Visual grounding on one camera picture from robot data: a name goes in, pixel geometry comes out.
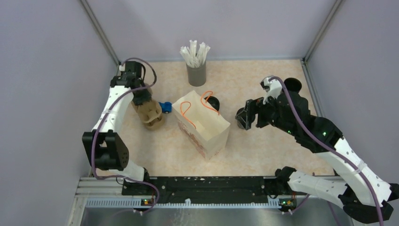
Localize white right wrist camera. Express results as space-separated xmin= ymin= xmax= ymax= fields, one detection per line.
xmin=260 ymin=75 xmax=282 ymax=105

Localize aluminium frame rail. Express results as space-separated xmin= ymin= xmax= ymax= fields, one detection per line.
xmin=67 ymin=0 xmax=123 ymax=226

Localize blue toy car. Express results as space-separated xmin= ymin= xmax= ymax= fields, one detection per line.
xmin=159 ymin=102 xmax=172 ymax=114

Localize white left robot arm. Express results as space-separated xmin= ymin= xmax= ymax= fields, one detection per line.
xmin=82 ymin=57 xmax=152 ymax=195

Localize teddy bear paper bag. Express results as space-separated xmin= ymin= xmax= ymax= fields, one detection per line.
xmin=172 ymin=90 xmax=231 ymax=160

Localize black paper cup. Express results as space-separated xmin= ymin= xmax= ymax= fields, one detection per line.
xmin=284 ymin=78 xmax=303 ymax=93

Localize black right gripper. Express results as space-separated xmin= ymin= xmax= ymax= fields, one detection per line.
xmin=235 ymin=90 xmax=297 ymax=137

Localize brown pulp cup carrier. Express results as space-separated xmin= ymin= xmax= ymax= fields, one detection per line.
xmin=131 ymin=99 xmax=165 ymax=130

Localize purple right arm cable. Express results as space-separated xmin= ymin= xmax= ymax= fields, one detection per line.
xmin=268 ymin=75 xmax=384 ymax=226

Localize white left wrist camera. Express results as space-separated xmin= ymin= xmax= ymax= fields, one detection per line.
xmin=119 ymin=64 xmax=126 ymax=72

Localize white wrapped straws bundle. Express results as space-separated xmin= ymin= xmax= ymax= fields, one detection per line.
xmin=180 ymin=40 xmax=210 ymax=68

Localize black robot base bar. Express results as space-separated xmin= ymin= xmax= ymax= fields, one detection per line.
xmin=121 ymin=176 xmax=295 ymax=204

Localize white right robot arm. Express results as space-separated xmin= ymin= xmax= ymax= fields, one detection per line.
xmin=235 ymin=91 xmax=399 ymax=224

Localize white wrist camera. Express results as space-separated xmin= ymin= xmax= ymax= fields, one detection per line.
xmin=119 ymin=64 xmax=126 ymax=72
xmin=260 ymin=75 xmax=282 ymax=105

